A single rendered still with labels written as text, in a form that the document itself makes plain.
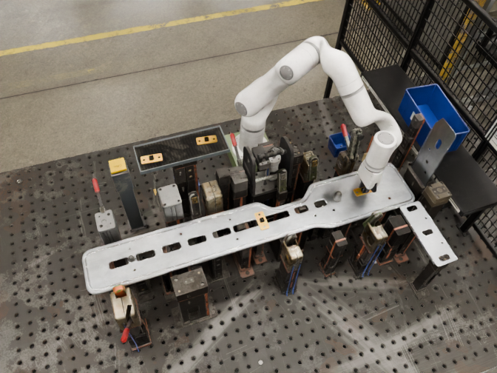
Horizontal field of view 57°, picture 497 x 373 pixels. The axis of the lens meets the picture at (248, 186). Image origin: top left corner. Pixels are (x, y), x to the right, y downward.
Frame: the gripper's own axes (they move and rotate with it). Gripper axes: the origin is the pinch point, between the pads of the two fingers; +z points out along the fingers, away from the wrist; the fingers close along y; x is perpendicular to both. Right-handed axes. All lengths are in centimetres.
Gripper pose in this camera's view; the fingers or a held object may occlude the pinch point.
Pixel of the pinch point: (364, 186)
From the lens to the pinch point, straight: 199.5
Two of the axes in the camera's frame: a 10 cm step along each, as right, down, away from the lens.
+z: -0.3, 5.7, 8.2
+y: 3.4, 7.8, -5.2
